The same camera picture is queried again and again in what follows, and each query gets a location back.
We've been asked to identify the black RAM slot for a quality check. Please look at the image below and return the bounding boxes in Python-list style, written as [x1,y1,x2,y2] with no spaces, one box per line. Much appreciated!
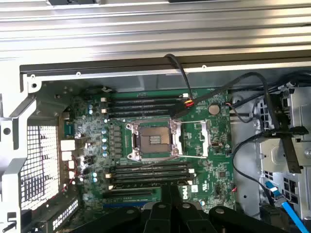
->
[114,163,189,170]
[108,104,180,111]
[108,182,163,191]
[106,169,195,176]
[113,175,194,183]
[110,93,189,99]
[108,99,183,105]
[108,111,177,118]

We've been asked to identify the green Dell motherboard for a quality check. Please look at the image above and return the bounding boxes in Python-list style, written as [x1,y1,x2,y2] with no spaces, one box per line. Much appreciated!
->
[58,88,238,216]

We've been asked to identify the thin locking lever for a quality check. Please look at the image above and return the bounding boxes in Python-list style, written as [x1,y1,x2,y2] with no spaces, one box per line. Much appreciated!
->
[178,154,207,159]

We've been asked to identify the CPU socket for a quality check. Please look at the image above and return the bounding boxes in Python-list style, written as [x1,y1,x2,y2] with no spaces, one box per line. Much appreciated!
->
[125,120,182,161]

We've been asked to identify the silver socket cover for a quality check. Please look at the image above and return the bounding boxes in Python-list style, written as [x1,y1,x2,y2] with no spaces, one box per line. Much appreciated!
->
[181,118,211,159]

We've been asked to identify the silver drive cage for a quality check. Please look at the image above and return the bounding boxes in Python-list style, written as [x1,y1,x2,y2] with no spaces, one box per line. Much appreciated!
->
[255,84,311,220]

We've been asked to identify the round coin battery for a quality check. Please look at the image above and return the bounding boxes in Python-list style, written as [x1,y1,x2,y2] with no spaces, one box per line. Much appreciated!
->
[208,103,221,116]

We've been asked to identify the open metal PC case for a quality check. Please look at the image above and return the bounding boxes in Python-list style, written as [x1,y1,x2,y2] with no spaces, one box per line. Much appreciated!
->
[0,52,311,233]

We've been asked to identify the black wire on case floor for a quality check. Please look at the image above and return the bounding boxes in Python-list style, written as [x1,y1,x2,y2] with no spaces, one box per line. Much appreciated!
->
[231,131,284,211]

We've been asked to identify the blue SATA wire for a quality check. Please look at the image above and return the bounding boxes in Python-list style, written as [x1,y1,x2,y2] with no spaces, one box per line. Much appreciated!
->
[264,181,309,233]

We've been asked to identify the black strap on cage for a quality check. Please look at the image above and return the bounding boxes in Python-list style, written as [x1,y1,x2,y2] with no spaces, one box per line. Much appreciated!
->
[264,126,310,174]

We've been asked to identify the black wire with red band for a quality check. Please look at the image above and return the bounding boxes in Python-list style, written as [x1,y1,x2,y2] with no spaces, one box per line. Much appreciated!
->
[164,53,280,133]

